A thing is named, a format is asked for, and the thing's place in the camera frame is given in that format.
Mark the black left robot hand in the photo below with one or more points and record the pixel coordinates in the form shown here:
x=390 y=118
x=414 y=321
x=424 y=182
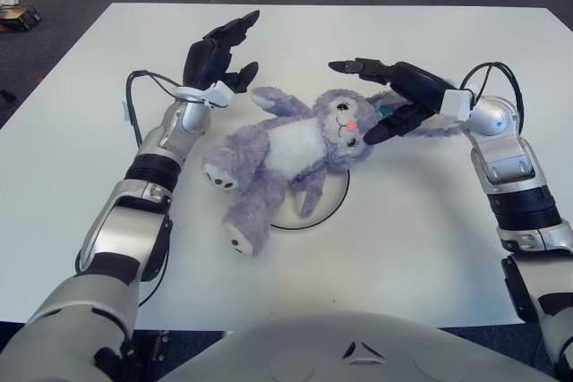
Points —
x=203 y=62

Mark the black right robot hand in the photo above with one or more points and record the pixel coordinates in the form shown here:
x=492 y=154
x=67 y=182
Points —
x=421 y=87

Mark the purple plush bunny doll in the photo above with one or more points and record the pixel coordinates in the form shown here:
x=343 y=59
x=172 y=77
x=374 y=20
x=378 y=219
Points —
x=295 y=145

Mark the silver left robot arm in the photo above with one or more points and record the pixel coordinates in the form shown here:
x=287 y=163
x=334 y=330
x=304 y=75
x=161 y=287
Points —
x=130 y=225

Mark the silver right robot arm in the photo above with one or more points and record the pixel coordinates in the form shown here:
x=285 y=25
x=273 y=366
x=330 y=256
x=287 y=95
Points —
x=506 y=163

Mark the white plate with black rim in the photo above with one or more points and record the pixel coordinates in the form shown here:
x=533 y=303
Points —
x=333 y=194

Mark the dark brown box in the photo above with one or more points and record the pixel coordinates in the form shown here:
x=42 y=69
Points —
x=20 y=19

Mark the white crumpled paper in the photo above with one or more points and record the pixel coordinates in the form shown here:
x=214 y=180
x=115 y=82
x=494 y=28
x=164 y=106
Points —
x=9 y=1

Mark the grey robot torso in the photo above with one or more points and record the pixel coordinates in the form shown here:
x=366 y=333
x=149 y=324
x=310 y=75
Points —
x=313 y=346

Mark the black perforated bracket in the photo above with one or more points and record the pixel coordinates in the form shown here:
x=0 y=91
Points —
x=160 y=345

